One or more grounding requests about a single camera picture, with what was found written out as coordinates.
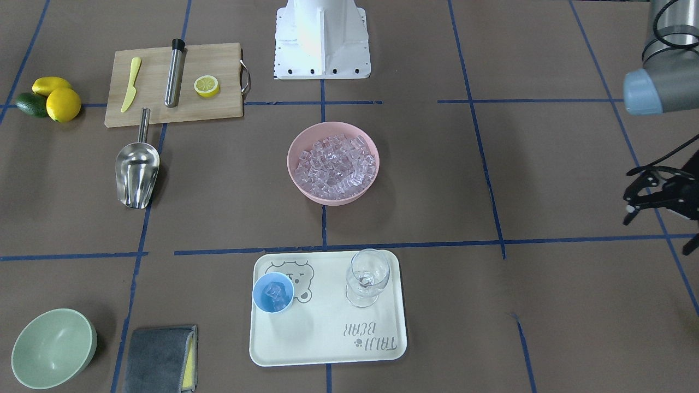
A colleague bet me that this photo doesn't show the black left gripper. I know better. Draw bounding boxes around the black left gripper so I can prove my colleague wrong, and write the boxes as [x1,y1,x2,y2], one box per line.
[623,170,699,256]

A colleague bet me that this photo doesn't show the pink bowl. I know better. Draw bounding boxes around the pink bowl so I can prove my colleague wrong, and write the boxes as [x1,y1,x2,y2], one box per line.
[287,122,380,206]

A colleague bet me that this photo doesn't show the stainless steel ice scoop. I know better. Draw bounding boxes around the stainless steel ice scoop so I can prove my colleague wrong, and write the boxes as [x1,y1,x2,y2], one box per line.
[115,107,161,209]

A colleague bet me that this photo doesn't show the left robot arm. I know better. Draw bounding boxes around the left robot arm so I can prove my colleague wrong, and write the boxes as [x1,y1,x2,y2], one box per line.
[623,1,698,225]

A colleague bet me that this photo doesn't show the pile of clear ice cubes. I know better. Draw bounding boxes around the pile of clear ice cubes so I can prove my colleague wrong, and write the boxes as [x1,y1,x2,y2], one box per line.
[291,134,379,201]

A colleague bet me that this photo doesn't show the ice cubes in blue cup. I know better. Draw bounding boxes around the ice cubes in blue cup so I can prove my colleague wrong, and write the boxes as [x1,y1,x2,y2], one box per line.
[262,282,292,312]

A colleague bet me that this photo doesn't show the light blue plastic cup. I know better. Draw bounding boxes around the light blue plastic cup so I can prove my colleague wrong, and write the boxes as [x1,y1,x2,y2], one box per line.
[252,272,295,314]

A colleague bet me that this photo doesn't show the clear wine glass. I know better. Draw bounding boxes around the clear wine glass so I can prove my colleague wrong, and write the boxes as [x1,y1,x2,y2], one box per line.
[345,248,392,308]

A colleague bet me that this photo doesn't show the cream bear tray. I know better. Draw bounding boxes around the cream bear tray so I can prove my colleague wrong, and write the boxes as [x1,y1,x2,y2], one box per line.
[249,249,408,367]

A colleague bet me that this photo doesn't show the wooden cutting board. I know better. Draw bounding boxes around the wooden cutting board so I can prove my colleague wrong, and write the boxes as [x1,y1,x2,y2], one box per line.
[104,43,249,128]

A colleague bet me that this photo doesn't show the lemon half slice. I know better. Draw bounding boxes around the lemon half slice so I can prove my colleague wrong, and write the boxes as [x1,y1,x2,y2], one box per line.
[194,75,220,99]

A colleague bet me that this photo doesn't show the grey folded cloth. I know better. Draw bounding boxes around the grey folded cloth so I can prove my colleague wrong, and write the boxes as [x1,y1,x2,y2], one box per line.
[123,324,199,392]

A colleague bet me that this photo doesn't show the yellow plastic knife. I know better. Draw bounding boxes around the yellow plastic knife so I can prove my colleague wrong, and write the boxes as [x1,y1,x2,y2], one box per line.
[120,57,142,114]

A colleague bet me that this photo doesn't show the whole yellow lemon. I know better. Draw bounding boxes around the whole yellow lemon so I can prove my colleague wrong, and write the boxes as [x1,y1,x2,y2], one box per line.
[46,88,82,123]

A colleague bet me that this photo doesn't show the green ceramic bowl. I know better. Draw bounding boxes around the green ceramic bowl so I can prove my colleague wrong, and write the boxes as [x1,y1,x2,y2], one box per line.
[11,308,97,390]

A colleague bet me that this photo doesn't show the green lime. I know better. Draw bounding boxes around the green lime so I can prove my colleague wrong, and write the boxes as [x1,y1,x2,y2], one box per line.
[15,92,49,118]

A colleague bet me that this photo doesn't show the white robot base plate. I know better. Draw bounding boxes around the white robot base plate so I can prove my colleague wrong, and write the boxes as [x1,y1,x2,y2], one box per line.
[273,1,372,80]

